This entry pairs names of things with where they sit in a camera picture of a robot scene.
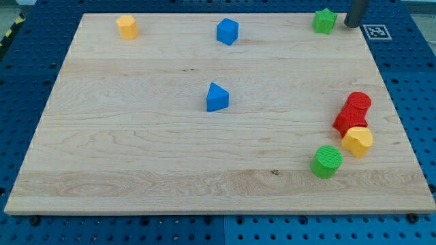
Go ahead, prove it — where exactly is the light wooden board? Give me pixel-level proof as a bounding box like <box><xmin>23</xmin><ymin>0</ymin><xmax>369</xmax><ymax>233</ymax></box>
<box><xmin>5</xmin><ymin>14</ymin><xmax>435</xmax><ymax>216</ymax></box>

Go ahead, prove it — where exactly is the blue cube block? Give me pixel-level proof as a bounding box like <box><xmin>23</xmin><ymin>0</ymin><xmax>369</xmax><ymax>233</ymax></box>
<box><xmin>217</xmin><ymin>18</ymin><xmax>239</xmax><ymax>46</ymax></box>

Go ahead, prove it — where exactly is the green cylinder block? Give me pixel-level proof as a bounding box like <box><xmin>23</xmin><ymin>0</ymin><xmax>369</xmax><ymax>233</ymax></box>
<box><xmin>310</xmin><ymin>145</ymin><xmax>343</xmax><ymax>179</ymax></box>

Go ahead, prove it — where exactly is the red cylinder block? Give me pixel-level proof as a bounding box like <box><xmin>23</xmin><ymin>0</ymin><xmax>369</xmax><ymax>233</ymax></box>
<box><xmin>341</xmin><ymin>91</ymin><xmax>372</xmax><ymax>118</ymax></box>

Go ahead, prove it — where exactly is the black white fiducial marker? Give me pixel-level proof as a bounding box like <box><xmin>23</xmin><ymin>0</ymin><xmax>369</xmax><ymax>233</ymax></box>
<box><xmin>363</xmin><ymin>24</ymin><xmax>392</xmax><ymax>40</ymax></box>

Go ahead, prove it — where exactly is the green star block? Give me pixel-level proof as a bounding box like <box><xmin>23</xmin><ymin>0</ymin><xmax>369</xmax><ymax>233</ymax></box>
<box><xmin>312</xmin><ymin>8</ymin><xmax>338</xmax><ymax>35</ymax></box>

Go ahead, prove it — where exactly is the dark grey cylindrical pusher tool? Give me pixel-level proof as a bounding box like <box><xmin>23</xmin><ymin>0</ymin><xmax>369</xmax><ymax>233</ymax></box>
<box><xmin>343</xmin><ymin>0</ymin><xmax>371</xmax><ymax>29</ymax></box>

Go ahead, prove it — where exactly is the yellow heart block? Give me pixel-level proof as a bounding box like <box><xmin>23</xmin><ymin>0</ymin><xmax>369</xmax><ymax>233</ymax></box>
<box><xmin>341</xmin><ymin>127</ymin><xmax>373</xmax><ymax>158</ymax></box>

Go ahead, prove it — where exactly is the blue triangle block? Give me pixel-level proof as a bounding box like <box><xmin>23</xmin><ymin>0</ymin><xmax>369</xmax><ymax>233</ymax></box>
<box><xmin>206</xmin><ymin>82</ymin><xmax>230</xmax><ymax>112</ymax></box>

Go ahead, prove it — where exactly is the red star block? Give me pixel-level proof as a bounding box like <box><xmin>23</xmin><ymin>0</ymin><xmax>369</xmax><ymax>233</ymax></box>
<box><xmin>332</xmin><ymin>112</ymin><xmax>368</xmax><ymax>138</ymax></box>

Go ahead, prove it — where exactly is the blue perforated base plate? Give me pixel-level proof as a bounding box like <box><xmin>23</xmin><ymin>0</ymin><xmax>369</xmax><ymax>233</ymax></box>
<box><xmin>1</xmin><ymin>0</ymin><xmax>435</xmax><ymax>244</ymax></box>

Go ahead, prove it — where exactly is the yellow hexagon block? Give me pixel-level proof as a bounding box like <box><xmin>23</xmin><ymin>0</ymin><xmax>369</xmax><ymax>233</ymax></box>
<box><xmin>116</xmin><ymin>15</ymin><xmax>139</xmax><ymax>40</ymax></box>

